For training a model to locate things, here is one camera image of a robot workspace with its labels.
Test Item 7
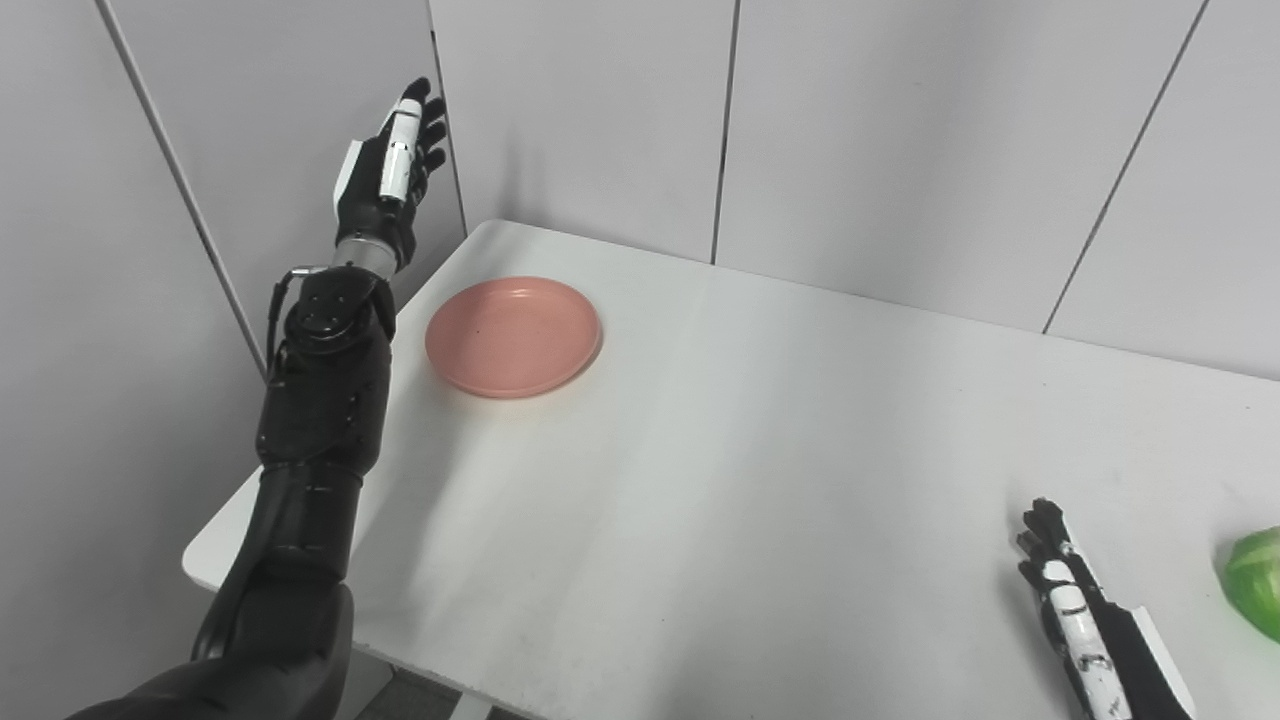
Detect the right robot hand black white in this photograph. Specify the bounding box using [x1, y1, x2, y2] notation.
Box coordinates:
[1016, 498, 1197, 720]

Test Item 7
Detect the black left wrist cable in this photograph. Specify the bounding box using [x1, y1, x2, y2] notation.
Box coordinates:
[264, 264, 333, 376]

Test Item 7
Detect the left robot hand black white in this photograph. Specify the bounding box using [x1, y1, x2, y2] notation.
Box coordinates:
[332, 78, 449, 273]

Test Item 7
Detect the pink round plate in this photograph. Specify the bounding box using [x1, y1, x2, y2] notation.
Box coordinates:
[425, 277, 603, 400]

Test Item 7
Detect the green white cabbage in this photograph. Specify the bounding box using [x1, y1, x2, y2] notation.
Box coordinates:
[1223, 526, 1280, 645]

